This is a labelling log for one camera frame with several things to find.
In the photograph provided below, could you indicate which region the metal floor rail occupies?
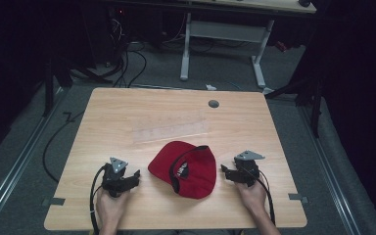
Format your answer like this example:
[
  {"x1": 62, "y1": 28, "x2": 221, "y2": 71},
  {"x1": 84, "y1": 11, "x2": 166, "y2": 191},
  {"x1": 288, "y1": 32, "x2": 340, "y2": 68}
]
[
  {"x1": 297, "y1": 103, "x2": 362, "y2": 235},
  {"x1": 0, "y1": 87, "x2": 67, "y2": 231}
]

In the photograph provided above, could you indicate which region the black computer tower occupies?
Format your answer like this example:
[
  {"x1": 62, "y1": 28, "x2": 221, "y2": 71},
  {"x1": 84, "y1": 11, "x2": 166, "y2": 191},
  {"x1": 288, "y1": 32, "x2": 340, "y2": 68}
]
[{"x1": 105, "y1": 5, "x2": 129, "y2": 67}]

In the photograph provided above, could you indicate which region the desk with white legs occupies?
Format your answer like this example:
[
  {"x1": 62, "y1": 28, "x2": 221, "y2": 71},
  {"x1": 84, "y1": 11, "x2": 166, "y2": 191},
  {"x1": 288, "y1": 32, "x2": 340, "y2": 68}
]
[{"x1": 104, "y1": 0, "x2": 318, "y2": 91}]

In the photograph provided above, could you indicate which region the black floor cable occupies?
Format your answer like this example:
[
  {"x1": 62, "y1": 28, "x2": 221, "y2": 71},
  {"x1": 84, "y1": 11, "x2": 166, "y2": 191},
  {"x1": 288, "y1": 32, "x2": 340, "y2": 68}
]
[{"x1": 41, "y1": 110, "x2": 86, "y2": 184}]

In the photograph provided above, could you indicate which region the black metal stand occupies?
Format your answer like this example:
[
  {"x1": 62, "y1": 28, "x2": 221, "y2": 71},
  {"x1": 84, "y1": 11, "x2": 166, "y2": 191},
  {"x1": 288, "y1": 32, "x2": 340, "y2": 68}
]
[
  {"x1": 263, "y1": 0, "x2": 328, "y2": 139},
  {"x1": 41, "y1": 57, "x2": 114, "y2": 118}
]

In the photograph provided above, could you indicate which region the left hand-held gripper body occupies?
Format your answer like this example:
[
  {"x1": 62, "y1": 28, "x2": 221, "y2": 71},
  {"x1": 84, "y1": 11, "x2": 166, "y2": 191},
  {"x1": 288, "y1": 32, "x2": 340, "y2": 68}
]
[{"x1": 101, "y1": 157, "x2": 135, "y2": 199}]

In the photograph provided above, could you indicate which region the person's right hand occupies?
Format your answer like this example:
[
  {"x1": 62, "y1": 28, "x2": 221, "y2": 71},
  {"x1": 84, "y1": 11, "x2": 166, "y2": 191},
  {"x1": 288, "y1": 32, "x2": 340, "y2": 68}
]
[{"x1": 234, "y1": 179, "x2": 269, "y2": 213}]

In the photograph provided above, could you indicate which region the bundle of black cables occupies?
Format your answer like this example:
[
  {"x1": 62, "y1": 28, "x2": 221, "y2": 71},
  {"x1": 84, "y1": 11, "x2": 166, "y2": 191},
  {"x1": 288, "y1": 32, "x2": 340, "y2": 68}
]
[{"x1": 109, "y1": 18, "x2": 148, "y2": 89}]

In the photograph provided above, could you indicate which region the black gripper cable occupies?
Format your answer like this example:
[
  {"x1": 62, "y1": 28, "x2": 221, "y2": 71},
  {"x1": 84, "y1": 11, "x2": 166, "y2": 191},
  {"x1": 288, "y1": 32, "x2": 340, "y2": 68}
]
[
  {"x1": 89, "y1": 164, "x2": 109, "y2": 235},
  {"x1": 239, "y1": 166, "x2": 277, "y2": 227}
]

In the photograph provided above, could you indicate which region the red baseball cap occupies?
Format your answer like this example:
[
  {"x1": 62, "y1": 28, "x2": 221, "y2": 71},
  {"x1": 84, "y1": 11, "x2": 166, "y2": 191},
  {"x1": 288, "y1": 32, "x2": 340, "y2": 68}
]
[{"x1": 147, "y1": 140, "x2": 217, "y2": 201}]

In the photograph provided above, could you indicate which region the grey tape strip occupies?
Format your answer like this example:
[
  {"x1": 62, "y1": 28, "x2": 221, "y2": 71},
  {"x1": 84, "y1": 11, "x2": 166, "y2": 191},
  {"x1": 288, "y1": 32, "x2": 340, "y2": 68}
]
[
  {"x1": 41, "y1": 197, "x2": 67, "y2": 208},
  {"x1": 287, "y1": 192, "x2": 309, "y2": 206}
]

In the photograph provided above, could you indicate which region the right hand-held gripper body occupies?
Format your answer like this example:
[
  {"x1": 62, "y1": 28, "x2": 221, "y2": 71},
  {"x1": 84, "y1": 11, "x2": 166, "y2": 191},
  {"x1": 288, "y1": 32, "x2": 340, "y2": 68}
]
[{"x1": 228, "y1": 150, "x2": 266, "y2": 188}]

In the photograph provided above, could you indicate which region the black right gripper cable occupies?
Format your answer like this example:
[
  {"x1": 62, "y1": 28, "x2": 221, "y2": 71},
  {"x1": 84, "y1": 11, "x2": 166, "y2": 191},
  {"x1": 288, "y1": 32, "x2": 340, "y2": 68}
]
[{"x1": 239, "y1": 166, "x2": 277, "y2": 227}]

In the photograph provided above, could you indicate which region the clear plastic sheet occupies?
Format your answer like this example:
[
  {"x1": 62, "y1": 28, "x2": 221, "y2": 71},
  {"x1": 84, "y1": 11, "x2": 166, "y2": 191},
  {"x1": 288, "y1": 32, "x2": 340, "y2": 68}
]
[{"x1": 131, "y1": 112, "x2": 210, "y2": 144}]

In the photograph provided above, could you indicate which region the person's left hand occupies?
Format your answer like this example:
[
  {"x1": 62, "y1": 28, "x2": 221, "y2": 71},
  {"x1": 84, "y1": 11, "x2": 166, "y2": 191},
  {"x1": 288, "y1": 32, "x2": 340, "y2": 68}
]
[{"x1": 95, "y1": 187, "x2": 130, "y2": 227}]

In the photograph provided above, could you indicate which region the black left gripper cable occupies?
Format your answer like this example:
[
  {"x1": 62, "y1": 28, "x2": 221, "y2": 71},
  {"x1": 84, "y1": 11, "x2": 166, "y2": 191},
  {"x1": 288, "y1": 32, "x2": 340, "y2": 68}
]
[{"x1": 89, "y1": 164, "x2": 109, "y2": 235}]

